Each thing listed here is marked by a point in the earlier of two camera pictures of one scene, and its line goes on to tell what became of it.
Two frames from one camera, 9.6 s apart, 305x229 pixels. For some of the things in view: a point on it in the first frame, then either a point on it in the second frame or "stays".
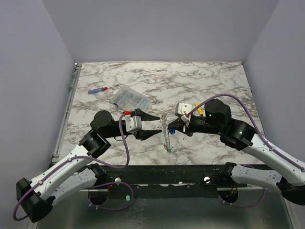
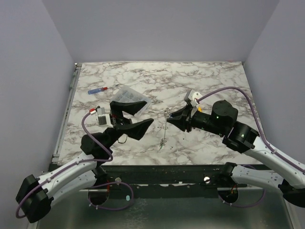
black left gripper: (143, 134) to (136, 130)
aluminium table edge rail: (74, 83) stays
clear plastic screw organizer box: (127, 97) stays
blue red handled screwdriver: (96, 90) stays
